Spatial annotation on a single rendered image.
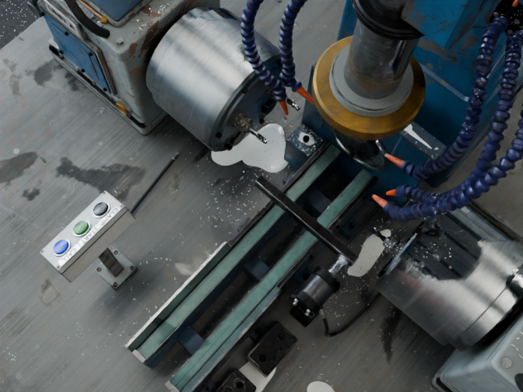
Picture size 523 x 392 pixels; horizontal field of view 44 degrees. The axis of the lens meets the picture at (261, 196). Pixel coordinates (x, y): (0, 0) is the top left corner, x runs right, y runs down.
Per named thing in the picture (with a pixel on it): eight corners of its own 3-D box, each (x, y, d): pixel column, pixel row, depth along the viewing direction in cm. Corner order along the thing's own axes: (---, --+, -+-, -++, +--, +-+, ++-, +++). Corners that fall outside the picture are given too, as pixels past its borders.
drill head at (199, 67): (186, 15, 155) (176, -59, 132) (301, 106, 148) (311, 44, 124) (110, 82, 149) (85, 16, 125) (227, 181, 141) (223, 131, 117)
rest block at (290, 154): (299, 141, 157) (303, 120, 146) (321, 159, 156) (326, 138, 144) (282, 159, 155) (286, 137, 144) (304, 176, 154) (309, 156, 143)
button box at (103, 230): (116, 203, 129) (104, 188, 125) (137, 219, 125) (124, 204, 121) (52, 265, 124) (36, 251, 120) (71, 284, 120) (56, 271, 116)
